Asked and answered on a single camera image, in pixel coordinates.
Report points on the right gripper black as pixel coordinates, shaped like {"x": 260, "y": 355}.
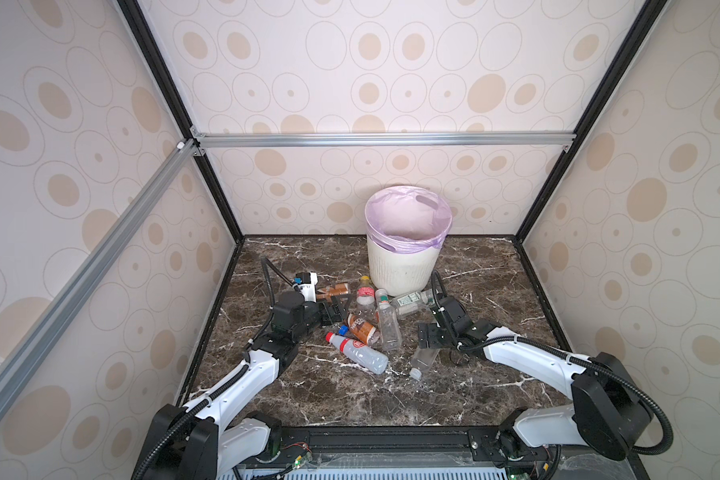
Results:
{"x": 430, "y": 329}

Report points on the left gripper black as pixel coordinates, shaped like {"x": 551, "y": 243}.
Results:
{"x": 326, "y": 318}

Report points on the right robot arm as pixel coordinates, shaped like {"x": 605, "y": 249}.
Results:
{"x": 607, "y": 412}

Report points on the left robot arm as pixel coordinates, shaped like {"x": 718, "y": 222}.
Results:
{"x": 228, "y": 396}

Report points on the white plastic waste bin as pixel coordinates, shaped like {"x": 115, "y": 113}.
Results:
{"x": 398, "y": 273}

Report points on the pink bin liner bag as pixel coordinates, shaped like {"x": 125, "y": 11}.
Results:
{"x": 407, "y": 219}

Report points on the brown bottle lying left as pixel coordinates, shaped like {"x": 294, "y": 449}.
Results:
{"x": 335, "y": 290}

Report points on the tall clear square bottle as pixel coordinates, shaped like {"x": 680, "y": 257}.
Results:
{"x": 422, "y": 361}

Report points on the small bottle pink cap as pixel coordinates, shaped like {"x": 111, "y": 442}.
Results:
{"x": 365, "y": 298}

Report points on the brown tea bottle orange label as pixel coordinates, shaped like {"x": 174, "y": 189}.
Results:
{"x": 361, "y": 329}

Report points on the clear bottle white cap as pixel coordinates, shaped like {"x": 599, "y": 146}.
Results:
{"x": 391, "y": 338}

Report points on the white bottle red label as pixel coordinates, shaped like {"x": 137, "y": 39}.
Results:
{"x": 360, "y": 353}

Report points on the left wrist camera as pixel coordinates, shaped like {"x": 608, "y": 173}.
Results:
{"x": 306, "y": 284}

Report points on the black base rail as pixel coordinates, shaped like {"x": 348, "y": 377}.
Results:
{"x": 419, "y": 453}

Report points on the back aluminium rail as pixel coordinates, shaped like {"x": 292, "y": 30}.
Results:
{"x": 403, "y": 139}

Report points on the aluminium rail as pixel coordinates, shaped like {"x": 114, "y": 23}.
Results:
{"x": 403, "y": 139}
{"x": 23, "y": 362}

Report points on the left aluminium rail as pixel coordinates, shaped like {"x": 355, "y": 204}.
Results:
{"x": 23, "y": 362}

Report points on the black frame post left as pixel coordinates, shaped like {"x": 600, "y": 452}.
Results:
{"x": 137, "y": 24}

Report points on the black frame post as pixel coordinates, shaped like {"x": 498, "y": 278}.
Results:
{"x": 137, "y": 24}
{"x": 634, "y": 39}

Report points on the black frame post right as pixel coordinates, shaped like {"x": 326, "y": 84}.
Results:
{"x": 634, "y": 39}

